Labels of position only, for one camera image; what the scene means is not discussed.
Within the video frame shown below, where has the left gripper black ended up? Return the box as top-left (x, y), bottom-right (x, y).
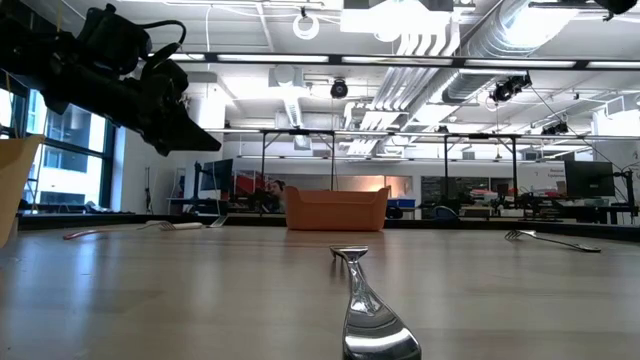
top-left (74, 3), bottom-right (223, 158)

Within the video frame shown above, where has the white-handled fork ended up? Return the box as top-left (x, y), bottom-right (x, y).
top-left (172, 214), bottom-right (230, 232)

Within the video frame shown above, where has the orange-handled fork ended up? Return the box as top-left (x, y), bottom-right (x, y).
top-left (62, 219), bottom-right (176, 242)

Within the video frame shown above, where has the all-metal silver fork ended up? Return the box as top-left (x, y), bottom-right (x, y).
top-left (504, 229), bottom-right (602, 254)
top-left (329, 244), bottom-right (423, 360)

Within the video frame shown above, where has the black computer monitor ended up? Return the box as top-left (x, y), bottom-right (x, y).
top-left (199, 158), bottom-right (235, 194)
top-left (564, 159), bottom-right (617, 199)

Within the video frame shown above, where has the large window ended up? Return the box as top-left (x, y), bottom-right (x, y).
top-left (0, 87), bottom-right (119, 211)

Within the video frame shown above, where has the person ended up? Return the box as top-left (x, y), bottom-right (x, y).
top-left (266, 178), bottom-right (287, 214)

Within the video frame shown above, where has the yellow plastic bin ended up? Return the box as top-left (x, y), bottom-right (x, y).
top-left (0, 133), bottom-right (46, 249)

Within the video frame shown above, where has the orange plastic bin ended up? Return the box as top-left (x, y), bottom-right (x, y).
top-left (283, 185), bottom-right (392, 232)

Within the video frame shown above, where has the overhead black light bar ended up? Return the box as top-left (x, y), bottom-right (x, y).
top-left (147, 51), bottom-right (640, 71)

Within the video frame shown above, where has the black background rig frame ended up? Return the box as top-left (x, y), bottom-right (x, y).
top-left (258, 128), bottom-right (337, 216)
top-left (442, 132), bottom-right (520, 211)

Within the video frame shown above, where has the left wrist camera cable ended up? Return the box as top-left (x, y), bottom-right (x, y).
top-left (134, 18), bottom-right (189, 66)

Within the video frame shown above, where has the black aluminium table frame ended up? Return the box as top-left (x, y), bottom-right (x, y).
top-left (17, 212), bottom-right (640, 243)

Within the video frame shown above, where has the white hanging ring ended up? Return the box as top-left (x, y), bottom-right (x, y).
top-left (292, 12), bottom-right (321, 42)

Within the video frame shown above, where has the black hanging camera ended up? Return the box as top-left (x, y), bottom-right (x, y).
top-left (329, 78), bottom-right (350, 100)

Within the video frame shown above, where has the black ceiling camera cluster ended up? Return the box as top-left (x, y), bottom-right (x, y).
top-left (488, 73), bottom-right (534, 105)
top-left (541, 120), bottom-right (571, 137)

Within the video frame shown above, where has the silver ventilation duct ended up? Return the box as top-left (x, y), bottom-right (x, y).
top-left (442, 0), bottom-right (581, 104)

